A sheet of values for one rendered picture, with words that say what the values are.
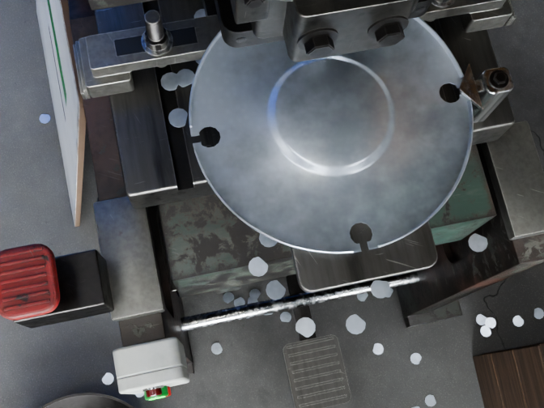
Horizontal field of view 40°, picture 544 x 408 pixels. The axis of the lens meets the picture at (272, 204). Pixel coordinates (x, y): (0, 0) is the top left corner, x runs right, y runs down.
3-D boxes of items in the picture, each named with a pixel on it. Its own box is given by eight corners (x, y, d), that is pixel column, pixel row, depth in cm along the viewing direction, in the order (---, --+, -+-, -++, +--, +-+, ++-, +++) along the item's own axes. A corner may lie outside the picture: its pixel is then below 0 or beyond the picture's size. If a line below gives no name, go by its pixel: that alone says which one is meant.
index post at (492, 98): (487, 121, 85) (518, 87, 76) (462, 125, 85) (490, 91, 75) (480, 98, 86) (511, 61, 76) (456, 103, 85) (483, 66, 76)
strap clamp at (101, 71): (231, 74, 85) (231, 31, 75) (83, 99, 83) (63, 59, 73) (221, 27, 86) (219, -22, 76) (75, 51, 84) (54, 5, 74)
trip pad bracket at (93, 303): (129, 321, 95) (104, 302, 76) (53, 337, 94) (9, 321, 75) (122, 276, 97) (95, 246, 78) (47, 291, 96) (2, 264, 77)
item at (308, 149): (429, -31, 81) (431, -35, 80) (504, 223, 74) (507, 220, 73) (166, 12, 78) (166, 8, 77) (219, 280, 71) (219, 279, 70)
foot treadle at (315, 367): (347, 401, 134) (352, 401, 129) (294, 413, 133) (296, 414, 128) (278, 102, 148) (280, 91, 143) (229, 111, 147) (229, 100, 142)
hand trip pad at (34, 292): (75, 317, 79) (59, 309, 72) (19, 329, 78) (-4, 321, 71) (65, 253, 81) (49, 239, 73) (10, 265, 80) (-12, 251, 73)
